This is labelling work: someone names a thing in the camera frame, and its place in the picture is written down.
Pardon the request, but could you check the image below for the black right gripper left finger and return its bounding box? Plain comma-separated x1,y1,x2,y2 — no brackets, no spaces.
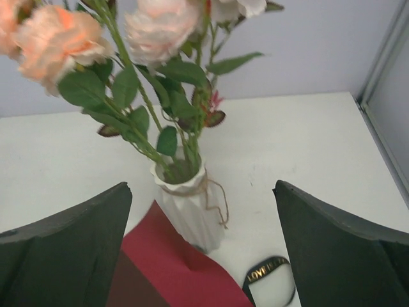
1,182,132,306

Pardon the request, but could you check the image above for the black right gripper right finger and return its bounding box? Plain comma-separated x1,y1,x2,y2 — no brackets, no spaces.
273,180,408,306

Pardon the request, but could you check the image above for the black ribbon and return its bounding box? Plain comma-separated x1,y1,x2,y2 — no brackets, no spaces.
242,256,296,306

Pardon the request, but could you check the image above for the brown wrapping paper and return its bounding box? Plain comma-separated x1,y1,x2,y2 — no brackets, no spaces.
107,202,251,306

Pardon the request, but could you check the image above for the white ribbed ceramic vase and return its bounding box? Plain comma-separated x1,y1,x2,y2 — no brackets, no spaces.
150,159,229,254

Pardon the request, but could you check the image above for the pink flower small bunch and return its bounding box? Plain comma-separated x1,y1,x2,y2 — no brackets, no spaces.
0,0,180,180

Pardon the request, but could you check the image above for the pink flower tall bunch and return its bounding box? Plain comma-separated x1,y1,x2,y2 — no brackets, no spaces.
125,1,284,184

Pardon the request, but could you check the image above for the right aluminium frame post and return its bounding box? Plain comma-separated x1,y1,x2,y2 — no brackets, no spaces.
357,1,408,203

